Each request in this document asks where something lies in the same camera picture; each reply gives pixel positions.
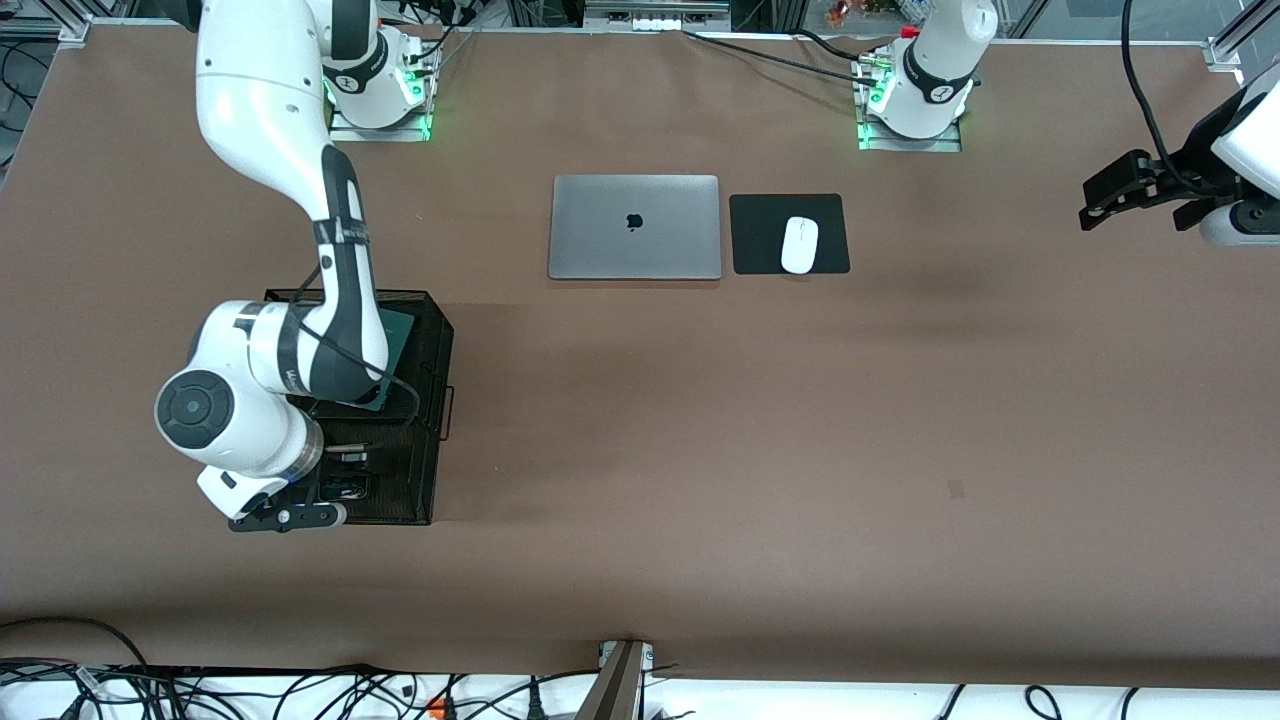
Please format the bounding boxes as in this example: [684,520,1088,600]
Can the green phone round camera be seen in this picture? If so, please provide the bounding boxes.
[372,306,419,413]

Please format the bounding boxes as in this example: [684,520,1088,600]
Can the white computer mouse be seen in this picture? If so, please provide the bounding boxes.
[780,216,820,275]

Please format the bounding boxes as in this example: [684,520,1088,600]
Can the silver laptop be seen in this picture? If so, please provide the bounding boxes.
[548,175,722,282]

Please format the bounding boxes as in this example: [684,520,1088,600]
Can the black mouse pad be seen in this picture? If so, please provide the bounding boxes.
[729,193,852,276]

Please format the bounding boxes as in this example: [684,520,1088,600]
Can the grey power strip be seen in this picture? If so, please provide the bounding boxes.
[585,0,731,32]

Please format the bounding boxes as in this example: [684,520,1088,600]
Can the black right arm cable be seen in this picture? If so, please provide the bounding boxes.
[290,260,421,426]

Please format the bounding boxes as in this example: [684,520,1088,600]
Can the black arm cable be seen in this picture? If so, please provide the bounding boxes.
[290,260,421,426]
[1120,0,1216,196]

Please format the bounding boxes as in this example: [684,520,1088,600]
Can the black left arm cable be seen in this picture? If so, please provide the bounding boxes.
[1120,0,1216,196]

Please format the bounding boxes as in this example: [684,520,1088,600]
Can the black wire mesh basket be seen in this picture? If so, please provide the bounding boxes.
[238,289,456,526]

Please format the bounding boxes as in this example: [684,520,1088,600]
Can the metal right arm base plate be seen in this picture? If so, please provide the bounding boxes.
[328,105,433,143]

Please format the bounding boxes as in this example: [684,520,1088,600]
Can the metal table bracket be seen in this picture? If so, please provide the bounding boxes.
[575,640,656,720]

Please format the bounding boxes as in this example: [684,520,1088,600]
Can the black table cable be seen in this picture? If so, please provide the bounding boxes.
[683,30,881,86]

